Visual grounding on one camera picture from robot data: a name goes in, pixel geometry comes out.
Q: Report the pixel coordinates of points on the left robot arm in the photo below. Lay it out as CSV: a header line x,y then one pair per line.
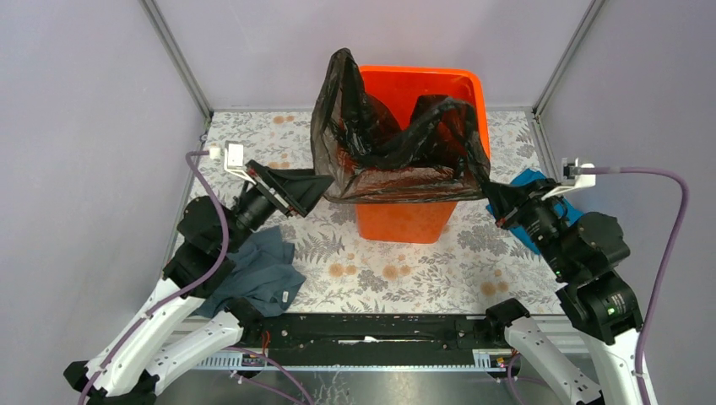
x,y
138,365

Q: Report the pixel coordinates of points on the floral patterned table mat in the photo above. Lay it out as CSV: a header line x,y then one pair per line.
x,y
472,266

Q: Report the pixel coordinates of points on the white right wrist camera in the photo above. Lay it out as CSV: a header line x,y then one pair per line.
x,y
575,176

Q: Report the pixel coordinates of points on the grey-blue crumpled cloth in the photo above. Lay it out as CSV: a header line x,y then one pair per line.
x,y
263,275

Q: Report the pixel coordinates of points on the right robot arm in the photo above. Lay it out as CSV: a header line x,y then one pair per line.
x,y
599,304

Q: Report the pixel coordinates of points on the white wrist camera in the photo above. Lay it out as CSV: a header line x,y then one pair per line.
x,y
575,176
234,160

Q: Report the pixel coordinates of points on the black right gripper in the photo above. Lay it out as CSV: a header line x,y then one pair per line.
x,y
507,198

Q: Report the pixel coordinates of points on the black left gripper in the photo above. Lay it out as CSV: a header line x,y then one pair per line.
x,y
294,190

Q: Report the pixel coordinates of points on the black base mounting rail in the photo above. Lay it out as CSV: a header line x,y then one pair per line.
x,y
375,340

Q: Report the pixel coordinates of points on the black plastic trash bag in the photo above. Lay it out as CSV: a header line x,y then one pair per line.
x,y
352,132

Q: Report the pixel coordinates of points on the orange plastic trash bin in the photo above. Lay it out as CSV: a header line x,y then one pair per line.
x,y
421,197

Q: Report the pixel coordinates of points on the bright blue folded cloth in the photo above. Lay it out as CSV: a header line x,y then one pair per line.
x,y
539,234

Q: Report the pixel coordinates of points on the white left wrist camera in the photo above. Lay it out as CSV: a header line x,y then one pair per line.
x,y
234,160

